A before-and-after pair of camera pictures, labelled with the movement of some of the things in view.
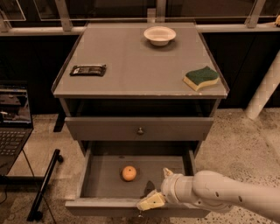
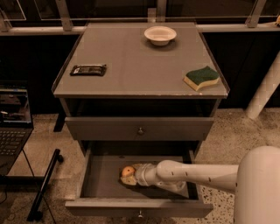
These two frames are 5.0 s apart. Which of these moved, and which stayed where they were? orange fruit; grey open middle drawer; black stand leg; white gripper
Moved: white gripper
Stayed: grey open middle drawer; black stand leg; orange fruit
